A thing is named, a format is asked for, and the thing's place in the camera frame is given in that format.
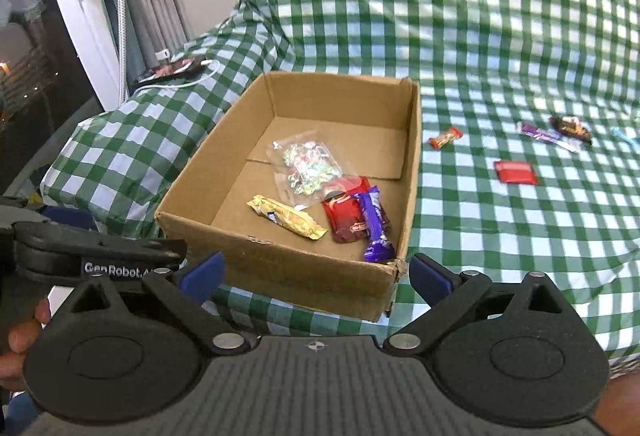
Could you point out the black smartphone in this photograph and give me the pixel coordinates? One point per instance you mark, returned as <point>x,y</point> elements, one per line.
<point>175,69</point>

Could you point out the open cardboard box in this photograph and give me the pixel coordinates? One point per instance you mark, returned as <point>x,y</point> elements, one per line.
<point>372,126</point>

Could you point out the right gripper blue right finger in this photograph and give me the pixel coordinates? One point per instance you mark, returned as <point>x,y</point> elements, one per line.
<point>432,281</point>

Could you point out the purple chocolate bar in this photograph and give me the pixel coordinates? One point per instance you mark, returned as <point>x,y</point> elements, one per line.
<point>379,248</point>

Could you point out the red snack packet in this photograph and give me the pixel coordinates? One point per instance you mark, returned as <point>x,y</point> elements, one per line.
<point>515,173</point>

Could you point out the dark red chocolate packet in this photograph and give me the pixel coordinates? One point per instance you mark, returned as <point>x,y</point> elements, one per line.
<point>344,213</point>

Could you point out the person's left hand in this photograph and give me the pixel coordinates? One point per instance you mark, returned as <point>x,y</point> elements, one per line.
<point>20,339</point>

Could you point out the red yellow snack bar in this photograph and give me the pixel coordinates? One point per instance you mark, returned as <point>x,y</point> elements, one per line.
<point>445,137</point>

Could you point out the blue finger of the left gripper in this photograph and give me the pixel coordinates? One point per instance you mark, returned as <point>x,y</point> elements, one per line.
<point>69,217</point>

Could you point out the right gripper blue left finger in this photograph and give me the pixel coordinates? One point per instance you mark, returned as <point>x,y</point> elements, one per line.
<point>201,281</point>

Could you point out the purple white stick packet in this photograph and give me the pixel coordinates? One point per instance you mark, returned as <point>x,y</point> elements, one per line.
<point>550,136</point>

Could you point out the black biscuit packet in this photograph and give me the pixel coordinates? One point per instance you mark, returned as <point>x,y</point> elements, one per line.
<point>572,127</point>

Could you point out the yellow gold snack bar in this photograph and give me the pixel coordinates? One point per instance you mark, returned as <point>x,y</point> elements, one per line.
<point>287,217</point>

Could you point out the clear bag of candies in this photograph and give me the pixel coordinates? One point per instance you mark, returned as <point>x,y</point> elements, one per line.
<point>304,168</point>

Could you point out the green checkered sofa cover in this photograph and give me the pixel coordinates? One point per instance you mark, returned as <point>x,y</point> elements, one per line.
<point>483,66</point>

